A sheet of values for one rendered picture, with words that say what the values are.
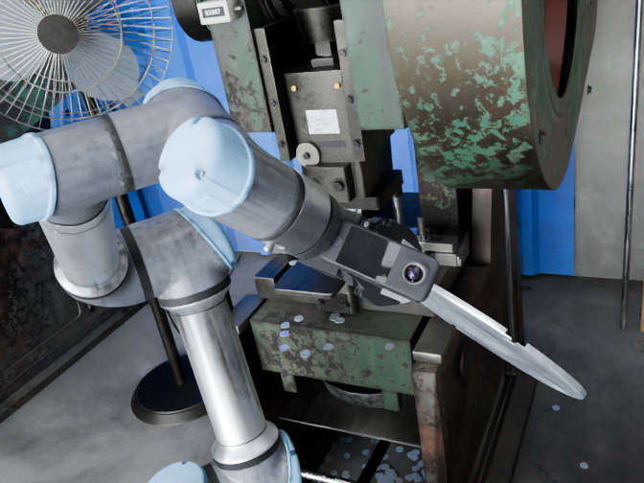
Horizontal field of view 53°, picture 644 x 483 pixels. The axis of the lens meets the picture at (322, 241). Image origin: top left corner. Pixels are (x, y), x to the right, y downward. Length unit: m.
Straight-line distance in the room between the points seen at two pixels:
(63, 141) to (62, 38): 1.26
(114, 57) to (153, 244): 1.04
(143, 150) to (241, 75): 0.80
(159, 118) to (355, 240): 0.22
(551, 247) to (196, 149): 2.30
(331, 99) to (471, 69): 0.50
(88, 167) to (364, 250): 0.26
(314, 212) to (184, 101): 0.16
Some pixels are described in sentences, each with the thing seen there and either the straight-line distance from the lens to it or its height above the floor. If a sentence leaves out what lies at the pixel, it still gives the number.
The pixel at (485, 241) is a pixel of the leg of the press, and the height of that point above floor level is 0.65.
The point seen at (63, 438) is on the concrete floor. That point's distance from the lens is 2.52.
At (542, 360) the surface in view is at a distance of 0.75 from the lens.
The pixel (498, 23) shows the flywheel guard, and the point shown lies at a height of 1.29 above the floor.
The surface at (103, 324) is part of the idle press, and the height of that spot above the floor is 0.03.
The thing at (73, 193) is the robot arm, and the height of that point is 1.26.
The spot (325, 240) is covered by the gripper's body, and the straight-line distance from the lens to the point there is 0.62.
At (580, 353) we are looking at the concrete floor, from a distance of 2.40.
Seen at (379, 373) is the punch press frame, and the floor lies 0.55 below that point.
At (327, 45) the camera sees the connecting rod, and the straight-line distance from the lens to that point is 1.40.
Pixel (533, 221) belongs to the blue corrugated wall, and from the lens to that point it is 2.67.
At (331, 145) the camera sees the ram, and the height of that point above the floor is 1.01.
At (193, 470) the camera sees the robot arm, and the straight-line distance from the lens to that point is 1.14.
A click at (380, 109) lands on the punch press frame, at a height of 1.10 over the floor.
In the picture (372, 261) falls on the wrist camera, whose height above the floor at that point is 1.14.
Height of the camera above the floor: 1.44
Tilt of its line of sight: 26 degrees down
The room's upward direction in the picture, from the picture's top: 11 degrees counter-clockwise
